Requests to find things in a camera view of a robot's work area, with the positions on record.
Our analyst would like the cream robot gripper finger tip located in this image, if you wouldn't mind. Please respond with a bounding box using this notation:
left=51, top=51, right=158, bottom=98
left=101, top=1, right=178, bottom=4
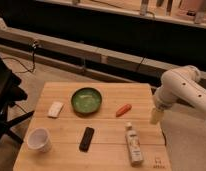
left=150, top=108, right=163, bottom=124

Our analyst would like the white lotion bottle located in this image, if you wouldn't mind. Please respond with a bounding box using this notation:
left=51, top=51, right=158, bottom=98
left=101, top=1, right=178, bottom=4
left=125, top=122, right=144, bottom=166

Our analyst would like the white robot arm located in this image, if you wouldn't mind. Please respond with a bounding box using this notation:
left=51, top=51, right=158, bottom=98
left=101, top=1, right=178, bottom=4
left=150, top=65, right=206, bottom=124

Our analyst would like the orange carrot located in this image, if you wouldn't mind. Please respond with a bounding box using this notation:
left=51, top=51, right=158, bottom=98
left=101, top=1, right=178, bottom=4
left=116, top=104, right=132, bottom=117

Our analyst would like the green bowl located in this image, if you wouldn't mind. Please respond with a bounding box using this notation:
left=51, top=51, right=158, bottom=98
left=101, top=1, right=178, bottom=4
left=71, top=87, right=102, bottom=116

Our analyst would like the black remote control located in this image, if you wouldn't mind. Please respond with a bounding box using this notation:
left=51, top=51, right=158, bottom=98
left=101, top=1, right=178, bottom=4
left=79, top=127, right=94, bottom=152

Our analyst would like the wooden table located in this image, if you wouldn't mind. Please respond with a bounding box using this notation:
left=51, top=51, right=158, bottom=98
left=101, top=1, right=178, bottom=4
left=14, top=82, right=172, bottom=171

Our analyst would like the white rectangular sponge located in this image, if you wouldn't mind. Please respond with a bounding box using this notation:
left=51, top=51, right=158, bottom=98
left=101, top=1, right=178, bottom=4
left=48, top=101, right=63, bottom=118

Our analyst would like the white paper cup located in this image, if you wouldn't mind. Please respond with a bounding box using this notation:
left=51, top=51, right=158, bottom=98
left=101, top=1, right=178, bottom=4
left=26, top=128, right=52, bottom=153

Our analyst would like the black office chair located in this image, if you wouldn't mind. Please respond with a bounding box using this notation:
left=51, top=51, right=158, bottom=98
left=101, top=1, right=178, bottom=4
left=0, top=57, right=34, bottom=144

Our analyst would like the black floor cable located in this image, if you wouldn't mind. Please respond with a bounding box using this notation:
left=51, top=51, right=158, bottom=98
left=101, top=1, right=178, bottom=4
left=0, top=39, right=40, bottom=75

